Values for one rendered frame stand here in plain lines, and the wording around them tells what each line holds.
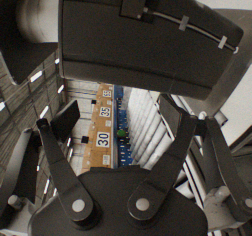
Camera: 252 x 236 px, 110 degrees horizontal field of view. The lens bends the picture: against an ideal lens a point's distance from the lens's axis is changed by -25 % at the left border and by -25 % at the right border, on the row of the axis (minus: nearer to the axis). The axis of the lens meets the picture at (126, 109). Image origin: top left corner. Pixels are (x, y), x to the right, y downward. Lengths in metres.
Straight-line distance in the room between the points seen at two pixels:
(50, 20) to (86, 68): 0.11
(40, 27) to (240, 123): 0.40
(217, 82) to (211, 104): 0.05
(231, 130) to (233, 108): 0.04
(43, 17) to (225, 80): 0.36
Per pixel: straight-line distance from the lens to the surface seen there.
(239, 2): 0.37
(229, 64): 0.30
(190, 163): 0.37
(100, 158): 0.96
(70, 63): 0.22
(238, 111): 0.27
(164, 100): 0.17
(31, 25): 0.28
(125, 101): 1.22
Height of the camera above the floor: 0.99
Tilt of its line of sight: 11 degrees down
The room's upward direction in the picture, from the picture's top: 83 degrees counter-clockwise
